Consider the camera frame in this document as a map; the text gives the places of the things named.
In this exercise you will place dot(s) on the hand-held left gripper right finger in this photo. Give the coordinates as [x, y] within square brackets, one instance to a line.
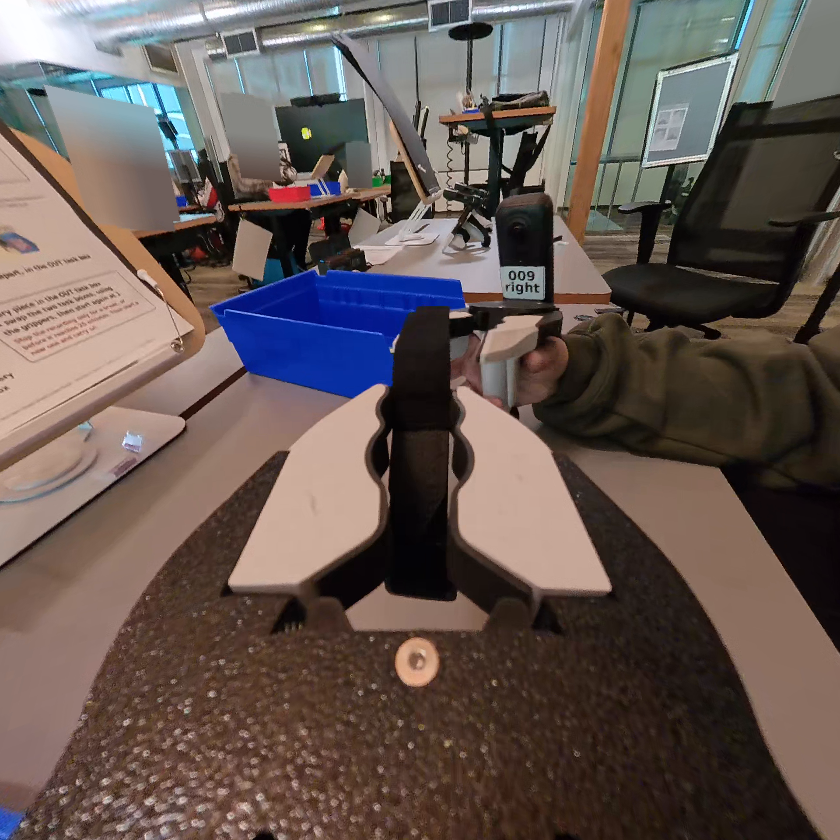
[525, 499]

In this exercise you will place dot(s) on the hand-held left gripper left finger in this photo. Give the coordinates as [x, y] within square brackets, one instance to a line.
[315, 485]

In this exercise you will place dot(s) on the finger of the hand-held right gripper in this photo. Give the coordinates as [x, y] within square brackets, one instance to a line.
[463, 346]

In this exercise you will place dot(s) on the person's right forearm green sleeve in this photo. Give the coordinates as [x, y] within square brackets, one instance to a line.
[656, 387]

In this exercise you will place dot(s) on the person's right hand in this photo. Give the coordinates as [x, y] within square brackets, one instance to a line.
[544, 371]

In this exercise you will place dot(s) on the grey office table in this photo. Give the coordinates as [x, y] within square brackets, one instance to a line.
[525, 275]

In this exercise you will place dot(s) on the black device on table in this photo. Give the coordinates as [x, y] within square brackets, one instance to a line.
[467, 210]

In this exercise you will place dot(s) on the wooden standing desk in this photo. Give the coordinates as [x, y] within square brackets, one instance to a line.
[499, 118]

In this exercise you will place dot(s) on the blue plastic bin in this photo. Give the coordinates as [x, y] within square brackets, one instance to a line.
[341, 328]

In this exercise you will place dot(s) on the dark panel on white stand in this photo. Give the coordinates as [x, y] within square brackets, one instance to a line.
[400, 124]

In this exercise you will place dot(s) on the small clear plastic piece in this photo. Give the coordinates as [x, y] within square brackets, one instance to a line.
[133, 441]

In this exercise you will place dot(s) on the framed notice board on stand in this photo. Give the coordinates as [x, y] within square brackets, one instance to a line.
[689, 111]

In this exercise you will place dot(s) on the black mesh office chair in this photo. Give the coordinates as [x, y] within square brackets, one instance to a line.
[741, 216]

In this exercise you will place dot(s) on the black monitor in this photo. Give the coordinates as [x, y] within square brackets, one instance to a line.
[321, 134]

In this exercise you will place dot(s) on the red box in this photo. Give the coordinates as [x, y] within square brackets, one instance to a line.
[289, 194]

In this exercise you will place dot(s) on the small grey monitor back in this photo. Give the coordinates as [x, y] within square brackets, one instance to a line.
[253, 134]

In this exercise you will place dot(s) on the instruction sheet on wooden stand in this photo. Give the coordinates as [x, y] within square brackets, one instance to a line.
[59, 308]

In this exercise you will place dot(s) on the large grey monitor back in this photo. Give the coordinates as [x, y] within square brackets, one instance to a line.
[111, 157]

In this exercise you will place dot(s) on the wooden post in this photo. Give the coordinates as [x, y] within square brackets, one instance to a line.
[598, 118]

